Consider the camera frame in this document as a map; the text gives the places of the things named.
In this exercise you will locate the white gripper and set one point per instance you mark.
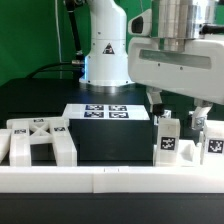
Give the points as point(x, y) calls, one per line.
point(197, 72)

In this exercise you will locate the white chair seat part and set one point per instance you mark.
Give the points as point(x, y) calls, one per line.
point(188, 155)

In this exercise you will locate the white chair back frame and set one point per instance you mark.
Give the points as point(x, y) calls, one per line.
point(20, 134)

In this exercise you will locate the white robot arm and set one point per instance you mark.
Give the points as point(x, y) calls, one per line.
point(175, 46)

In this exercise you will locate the white front fence bar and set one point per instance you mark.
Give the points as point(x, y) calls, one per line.
point(51, 179)

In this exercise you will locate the white marker base plate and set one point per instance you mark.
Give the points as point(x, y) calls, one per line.
point(105, 112)

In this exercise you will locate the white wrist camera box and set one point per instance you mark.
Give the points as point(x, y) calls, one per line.
point(141, 25)

